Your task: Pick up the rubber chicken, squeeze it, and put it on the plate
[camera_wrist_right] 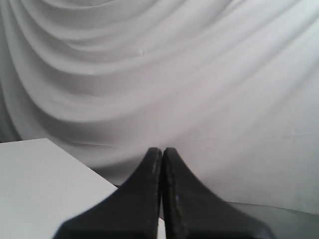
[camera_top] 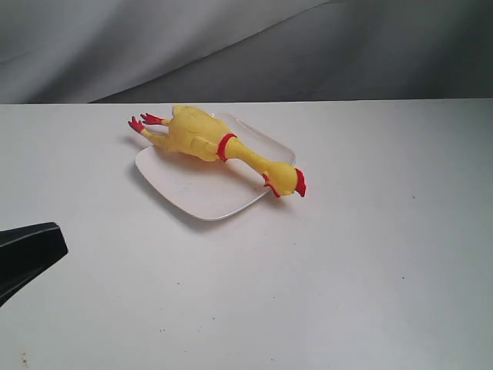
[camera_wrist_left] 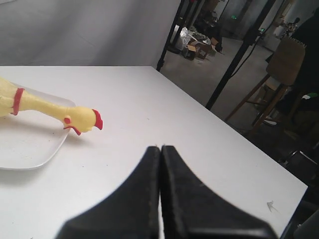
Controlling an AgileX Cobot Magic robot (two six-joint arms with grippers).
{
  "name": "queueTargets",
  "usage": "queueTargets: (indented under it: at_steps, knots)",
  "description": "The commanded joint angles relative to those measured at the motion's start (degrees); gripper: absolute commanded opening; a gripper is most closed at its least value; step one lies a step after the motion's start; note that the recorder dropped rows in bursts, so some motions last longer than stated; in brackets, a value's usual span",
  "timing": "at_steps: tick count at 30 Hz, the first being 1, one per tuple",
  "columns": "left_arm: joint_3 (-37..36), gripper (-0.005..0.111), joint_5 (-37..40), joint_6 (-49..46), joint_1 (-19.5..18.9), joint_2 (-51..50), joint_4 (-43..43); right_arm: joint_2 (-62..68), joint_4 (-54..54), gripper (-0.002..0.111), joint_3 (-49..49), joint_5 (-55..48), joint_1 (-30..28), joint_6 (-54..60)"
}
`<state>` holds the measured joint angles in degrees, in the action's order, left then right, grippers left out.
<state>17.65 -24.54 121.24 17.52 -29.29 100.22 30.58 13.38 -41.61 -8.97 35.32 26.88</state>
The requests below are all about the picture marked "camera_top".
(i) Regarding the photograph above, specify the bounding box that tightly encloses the white square plate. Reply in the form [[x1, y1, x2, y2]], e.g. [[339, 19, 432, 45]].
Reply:
[[134, 111, 298, 222]]

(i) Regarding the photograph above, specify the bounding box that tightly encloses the yellow rubber chicken toy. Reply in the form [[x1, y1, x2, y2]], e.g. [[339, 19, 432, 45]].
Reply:
[[128, 105, 307, 198]]

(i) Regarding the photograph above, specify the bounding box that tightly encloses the grey backdrop cloth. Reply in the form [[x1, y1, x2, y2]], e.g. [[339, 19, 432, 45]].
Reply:
[[1, 1, 492, 103]]

